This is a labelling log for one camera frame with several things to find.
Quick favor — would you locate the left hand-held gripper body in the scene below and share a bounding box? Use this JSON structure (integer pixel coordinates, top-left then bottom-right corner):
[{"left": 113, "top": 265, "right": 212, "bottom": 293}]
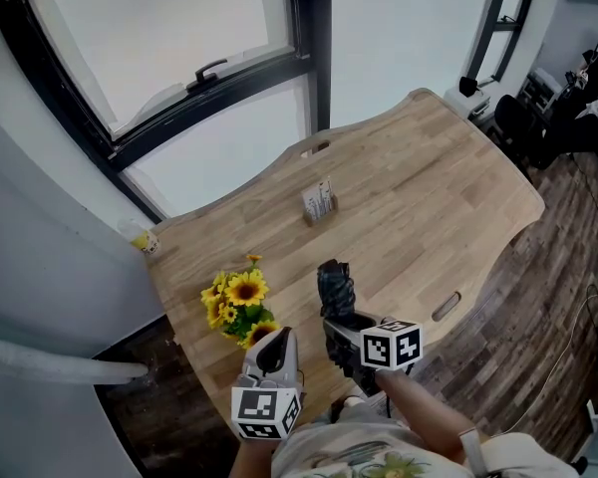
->
[{"left": 230, "top": 326, "right": 305, "bottom": 441}]

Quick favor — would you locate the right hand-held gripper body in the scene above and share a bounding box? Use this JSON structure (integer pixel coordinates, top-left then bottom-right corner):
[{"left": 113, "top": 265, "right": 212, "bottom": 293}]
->
[{"left": 322, "top": 311, "right": 425, "bottom": 398}]

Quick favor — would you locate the person's right forearm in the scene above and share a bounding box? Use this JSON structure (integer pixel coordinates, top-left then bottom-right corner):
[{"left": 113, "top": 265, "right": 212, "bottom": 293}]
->
[{"left": 373, "top": 367, "right": 480, "bottom": 465}]

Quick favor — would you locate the person's left forearm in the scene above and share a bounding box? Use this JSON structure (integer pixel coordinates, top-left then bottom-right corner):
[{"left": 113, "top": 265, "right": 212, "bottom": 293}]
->
[{"left": 227, "top": 434, "right": 282, "bottom": 478}]

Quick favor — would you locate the person's shoe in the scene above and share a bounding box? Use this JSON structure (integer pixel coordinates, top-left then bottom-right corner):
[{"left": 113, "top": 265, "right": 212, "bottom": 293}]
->
[{"left": 330, "top": 394, "right": 368, "bottom": 423}]

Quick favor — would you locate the yellow sunflower bouquet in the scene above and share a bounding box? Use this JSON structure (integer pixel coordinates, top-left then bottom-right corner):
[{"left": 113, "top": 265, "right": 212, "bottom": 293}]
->
[{"left": 199, "top": 253, "right": 281, "bottom": 352}]

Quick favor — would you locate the person's printed light shirt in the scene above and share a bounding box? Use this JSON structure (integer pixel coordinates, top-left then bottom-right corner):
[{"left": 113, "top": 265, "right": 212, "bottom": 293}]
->
[{"left": 270, "top": 404, "right": 580, "bottom": 478}]

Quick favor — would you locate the wooden card holder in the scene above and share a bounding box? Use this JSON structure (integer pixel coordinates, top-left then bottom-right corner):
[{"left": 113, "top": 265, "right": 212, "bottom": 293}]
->
[{"left": 302, "top": 194, "right": 341, "bottom": 229}]

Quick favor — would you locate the light wooden table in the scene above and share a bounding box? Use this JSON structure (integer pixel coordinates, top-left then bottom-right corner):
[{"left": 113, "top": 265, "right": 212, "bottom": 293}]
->
[{"left": 147, "top": 87, "right": 547, "bottom": 428}]

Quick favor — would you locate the yellow label plastic bottle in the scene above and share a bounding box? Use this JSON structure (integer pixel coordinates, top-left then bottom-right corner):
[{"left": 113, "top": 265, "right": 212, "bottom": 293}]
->
[{"left": 119, "top": 216, "right": 161, "bottom": 257}]

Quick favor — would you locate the grey pipe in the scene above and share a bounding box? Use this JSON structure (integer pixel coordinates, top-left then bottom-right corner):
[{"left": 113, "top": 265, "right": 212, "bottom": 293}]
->
[{"left": 0, "top": 333, "right": 150, "bottom": 386}]

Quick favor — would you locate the black office chair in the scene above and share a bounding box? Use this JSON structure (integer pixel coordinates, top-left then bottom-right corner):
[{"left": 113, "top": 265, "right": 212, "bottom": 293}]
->
[
  {"left": 545, "top": 107, "right": 598, "bottom": 169},
  {"left": 491, "top": 94, "right": 547, "bottom": 169}
]

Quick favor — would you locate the white drawer unit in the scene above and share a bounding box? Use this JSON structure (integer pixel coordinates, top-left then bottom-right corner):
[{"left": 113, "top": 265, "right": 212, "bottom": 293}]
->
[{"left": 519, "top": 67, "right": 563, "bottom": 115}]

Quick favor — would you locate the white arm strap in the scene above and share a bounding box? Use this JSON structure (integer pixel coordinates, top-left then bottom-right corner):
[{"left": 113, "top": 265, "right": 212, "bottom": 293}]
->
[{"left": 456, "top": 426, "right": 490, "bottom": 478}]

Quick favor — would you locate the white floor cable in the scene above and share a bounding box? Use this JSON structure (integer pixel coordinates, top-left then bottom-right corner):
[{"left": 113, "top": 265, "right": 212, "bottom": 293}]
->
[{"left": 497, "top": 282, "right": 598, "bottom": 438}]

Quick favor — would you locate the black window handle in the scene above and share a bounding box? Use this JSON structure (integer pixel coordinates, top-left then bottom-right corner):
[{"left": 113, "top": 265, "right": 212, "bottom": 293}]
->
[{"left": 185, "top": 58, "right": 229, "bottom": 94}]

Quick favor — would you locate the black window frame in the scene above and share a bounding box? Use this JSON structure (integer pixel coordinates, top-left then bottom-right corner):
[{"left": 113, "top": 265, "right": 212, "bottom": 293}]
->
[{"left": 0, "top": 0, "right": 334, "bottom": 224}]

